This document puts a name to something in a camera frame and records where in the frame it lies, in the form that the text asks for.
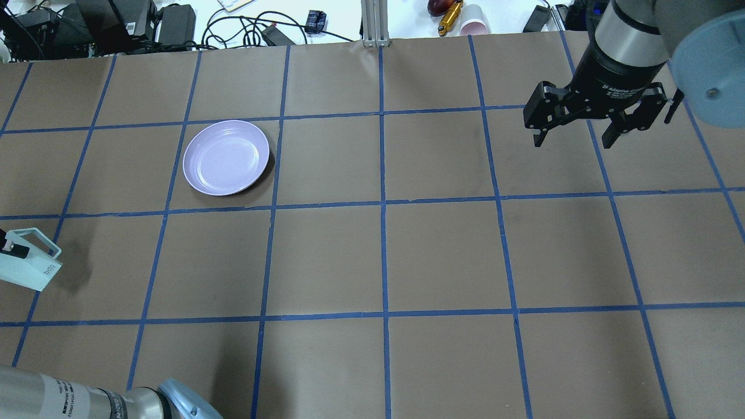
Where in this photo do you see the pink plastic cup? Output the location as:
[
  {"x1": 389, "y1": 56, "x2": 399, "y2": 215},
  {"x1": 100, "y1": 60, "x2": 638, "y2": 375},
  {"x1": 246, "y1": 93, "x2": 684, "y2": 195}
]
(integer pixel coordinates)
[{"x1": 458, "y1": 3, "x2": 491, "y2": 35}]

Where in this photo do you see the light teal faceted cup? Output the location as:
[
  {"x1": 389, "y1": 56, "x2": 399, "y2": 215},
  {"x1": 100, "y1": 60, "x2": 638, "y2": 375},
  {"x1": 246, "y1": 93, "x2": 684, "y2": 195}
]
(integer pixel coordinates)
[{"x1": 1, "y1": 228, "x2": 63, "y2": 292}]

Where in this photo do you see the black power adapter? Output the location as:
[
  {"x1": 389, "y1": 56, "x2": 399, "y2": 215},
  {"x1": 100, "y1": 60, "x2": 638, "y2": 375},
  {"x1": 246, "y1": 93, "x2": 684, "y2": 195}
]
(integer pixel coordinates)
[{"x1": 157, "y1": 3, "x2": 196, "y2": 45}]

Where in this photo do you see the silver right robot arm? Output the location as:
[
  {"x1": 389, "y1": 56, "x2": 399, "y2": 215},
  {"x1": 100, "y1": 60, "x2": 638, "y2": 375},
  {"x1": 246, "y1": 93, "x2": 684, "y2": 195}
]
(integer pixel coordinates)
[{"x1": 523, "y1": 1, "x2": 744, "y2": 149}]

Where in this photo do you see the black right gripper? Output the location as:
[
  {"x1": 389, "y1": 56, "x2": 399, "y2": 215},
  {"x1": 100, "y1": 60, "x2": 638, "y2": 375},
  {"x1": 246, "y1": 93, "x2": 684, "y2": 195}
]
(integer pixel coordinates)
[{"x1": 523, "y1": 35, "x2": 667, "y2": 149}]

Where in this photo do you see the lavender round plate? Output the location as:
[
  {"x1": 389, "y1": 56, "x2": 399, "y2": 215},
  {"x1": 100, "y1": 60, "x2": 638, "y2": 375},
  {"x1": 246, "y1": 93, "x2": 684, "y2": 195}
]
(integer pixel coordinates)
[{"x1": 181, "y1": 120, "x2": 271, "y2": 197}]

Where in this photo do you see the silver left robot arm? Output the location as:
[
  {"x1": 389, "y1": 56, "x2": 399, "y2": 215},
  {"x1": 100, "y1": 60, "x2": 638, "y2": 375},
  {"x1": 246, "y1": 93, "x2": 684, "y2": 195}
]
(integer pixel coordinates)
[{"x1": 1, "y1": 228, "x2": 221, "y2": 418}]

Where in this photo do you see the aluminium frame post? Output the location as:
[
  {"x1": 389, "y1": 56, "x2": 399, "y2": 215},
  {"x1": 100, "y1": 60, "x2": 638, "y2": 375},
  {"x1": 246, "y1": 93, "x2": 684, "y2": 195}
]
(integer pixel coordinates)
[{"x1": 361, "y1": 0, "x2": 391, "y2": 48}]

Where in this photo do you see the red and gold toy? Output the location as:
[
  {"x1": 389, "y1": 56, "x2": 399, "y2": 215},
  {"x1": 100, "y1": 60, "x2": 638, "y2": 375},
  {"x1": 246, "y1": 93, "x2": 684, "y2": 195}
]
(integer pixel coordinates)
[{"x1": 427, "y1": 0, "x2": 463, "y2": 37}]

